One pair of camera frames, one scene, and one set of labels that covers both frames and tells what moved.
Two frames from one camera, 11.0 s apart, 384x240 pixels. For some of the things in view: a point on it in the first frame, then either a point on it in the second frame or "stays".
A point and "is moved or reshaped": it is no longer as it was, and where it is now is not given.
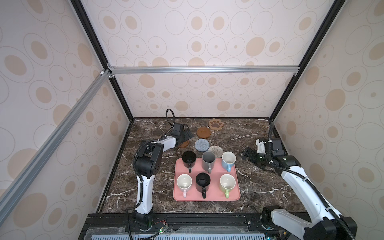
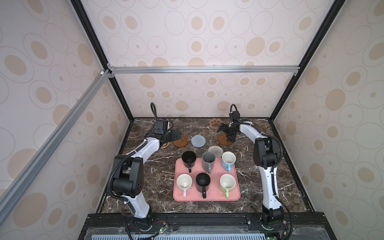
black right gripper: [252, 159] -> [231, 138]
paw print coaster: [215, 124] stays
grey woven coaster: [202, 145] is moved or reshaped
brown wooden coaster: [203, 132] -> [223, 139]
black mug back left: [189, 159] stays
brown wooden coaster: [184, 144] stays
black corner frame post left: [101, 51] stays
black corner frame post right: [333, 13] stays
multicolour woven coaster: [217, 150] stays
